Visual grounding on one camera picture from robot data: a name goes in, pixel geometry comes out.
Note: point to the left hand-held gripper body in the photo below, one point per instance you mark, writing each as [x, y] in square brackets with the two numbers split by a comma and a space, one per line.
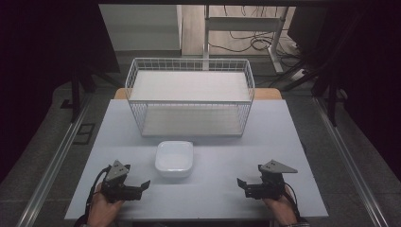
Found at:
[117, 184]

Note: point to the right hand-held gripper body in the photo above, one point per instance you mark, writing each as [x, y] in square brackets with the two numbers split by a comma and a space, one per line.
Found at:
[270, 185]

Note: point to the white square bowl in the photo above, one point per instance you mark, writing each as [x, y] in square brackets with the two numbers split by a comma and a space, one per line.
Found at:
[174, 158]

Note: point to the person's right hand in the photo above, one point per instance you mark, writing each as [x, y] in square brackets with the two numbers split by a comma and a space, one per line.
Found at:
[280, 208]

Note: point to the person's left hand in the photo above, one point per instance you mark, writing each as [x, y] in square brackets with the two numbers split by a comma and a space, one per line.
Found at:
[102, 209]

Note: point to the wooden table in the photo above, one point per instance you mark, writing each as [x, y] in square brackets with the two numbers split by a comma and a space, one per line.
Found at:
[268, 94]

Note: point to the black metal stand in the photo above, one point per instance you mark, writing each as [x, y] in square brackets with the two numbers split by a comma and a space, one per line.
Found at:
[75, 94]
[331, 94]

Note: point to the white power strip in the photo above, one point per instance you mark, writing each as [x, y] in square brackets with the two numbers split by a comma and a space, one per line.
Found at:
[298, 74]

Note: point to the metal floor rail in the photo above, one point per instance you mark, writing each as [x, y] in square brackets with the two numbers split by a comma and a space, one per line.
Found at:
[350, 160]
[53, 164]

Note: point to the white desk frame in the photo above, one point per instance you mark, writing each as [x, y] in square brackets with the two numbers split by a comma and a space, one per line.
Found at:
[242, 23]

